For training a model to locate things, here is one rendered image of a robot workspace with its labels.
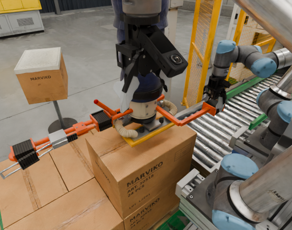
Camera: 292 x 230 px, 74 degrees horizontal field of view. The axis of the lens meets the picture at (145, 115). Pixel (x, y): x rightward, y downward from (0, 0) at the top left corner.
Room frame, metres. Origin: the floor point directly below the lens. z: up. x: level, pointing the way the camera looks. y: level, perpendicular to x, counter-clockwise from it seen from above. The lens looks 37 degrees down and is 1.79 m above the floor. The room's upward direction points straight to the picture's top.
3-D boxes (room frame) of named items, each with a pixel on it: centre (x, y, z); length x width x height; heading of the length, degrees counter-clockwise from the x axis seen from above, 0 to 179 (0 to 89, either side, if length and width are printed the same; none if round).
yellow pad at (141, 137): (0.84, -0.03, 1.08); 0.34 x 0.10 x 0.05; 127
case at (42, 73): (2.10, 1.16, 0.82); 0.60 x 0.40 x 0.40; 17
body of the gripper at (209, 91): (0.87, -0.35, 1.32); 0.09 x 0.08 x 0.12; 127
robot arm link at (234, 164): (0.42, -0.32, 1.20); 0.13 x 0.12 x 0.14; 157
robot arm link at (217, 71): (0.87, -0.36, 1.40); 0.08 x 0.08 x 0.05
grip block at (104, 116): (0.77, 0.22, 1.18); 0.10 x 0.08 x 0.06; 37
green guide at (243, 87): (2.29, -1.32, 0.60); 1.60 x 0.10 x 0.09; 128
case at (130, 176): (0.92, 0.02, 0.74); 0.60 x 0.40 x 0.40; 127
